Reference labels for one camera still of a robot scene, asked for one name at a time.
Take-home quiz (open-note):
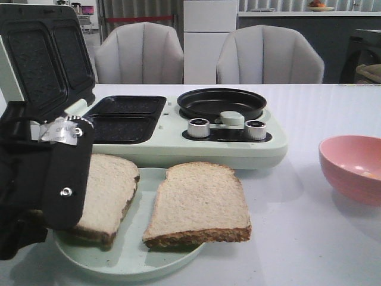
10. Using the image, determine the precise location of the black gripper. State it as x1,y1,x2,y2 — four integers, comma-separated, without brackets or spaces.
1,101,95,260

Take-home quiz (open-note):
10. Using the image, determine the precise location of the white bread slice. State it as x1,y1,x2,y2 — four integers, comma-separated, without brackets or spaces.
142,161,252,248
58,153,140,249

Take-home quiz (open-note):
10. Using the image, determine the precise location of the mint green sandwich maker lid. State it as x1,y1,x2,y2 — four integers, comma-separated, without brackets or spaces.
1,4,95,126

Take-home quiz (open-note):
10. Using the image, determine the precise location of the pink bowl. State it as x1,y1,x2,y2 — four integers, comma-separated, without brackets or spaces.
318,135,380,207

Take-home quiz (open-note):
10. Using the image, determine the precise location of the mint green breakfast maker base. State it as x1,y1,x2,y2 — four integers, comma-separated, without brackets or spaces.
64,95,288,169

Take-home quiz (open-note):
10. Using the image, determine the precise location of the left grey upholstered chair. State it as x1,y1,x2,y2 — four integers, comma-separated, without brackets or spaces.
95,22,184,84

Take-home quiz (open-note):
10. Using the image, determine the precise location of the grey upholstered chair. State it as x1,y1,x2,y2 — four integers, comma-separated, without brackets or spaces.
95,22,184,84
216,25,324,84

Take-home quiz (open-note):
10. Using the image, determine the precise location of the left silver control knob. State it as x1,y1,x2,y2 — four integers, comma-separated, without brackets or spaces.
187,118,210,138

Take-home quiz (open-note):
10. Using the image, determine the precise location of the silver control knob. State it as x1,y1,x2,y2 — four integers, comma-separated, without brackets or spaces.
187,118,210,138
244,120,267,141

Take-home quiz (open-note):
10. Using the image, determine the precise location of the mint green round plate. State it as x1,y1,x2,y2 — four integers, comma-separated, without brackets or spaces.
54,168,204,281

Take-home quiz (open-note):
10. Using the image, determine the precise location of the red barrier belt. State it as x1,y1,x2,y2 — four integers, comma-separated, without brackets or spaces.
105,15,175,23

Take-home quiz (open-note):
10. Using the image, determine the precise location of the black round frying pan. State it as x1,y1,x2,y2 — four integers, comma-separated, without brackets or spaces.
177,88,267,122

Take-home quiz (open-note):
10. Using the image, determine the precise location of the white refrigerator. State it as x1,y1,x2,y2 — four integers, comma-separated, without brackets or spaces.
183,1,238,84

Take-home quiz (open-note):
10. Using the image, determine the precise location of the right silver control knob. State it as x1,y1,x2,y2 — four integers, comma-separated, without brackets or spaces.
244,120,267,141

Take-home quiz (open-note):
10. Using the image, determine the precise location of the right grey upholstered chair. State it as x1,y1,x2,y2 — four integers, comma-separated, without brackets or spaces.
216,25,324,84

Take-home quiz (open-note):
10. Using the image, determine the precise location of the fruit bowl on counter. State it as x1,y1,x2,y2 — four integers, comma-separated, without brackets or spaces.
307,0,335,12

